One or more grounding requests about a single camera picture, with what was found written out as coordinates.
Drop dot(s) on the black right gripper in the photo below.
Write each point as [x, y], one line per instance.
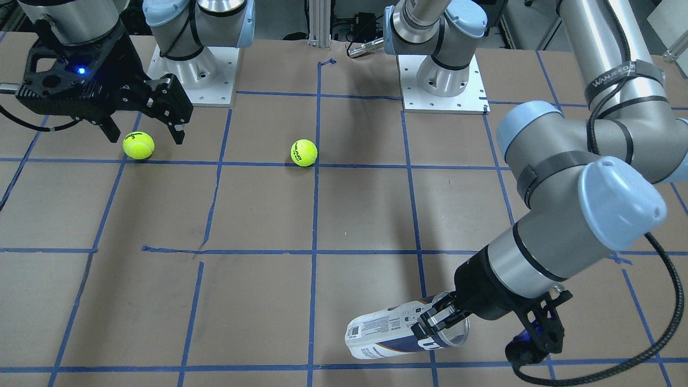
[119, 69]

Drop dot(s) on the Wilson yellow tennis ball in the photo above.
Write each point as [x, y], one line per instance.
[138, 145]

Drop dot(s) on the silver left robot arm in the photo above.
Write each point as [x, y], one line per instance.
[589, 184]

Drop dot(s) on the aluminium frame post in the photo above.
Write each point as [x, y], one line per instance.
[319, 23]

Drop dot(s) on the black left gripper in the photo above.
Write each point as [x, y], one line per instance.
[482, 290]

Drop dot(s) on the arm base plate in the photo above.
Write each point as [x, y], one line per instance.
[208, 80]
[428, 88]

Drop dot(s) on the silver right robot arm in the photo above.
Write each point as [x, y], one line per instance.
[182, 29]

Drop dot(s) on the Head yellow tennis ball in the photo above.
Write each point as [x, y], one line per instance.
[304, 153]

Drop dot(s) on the clear tennis ball can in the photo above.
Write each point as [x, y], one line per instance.
[386, 333]

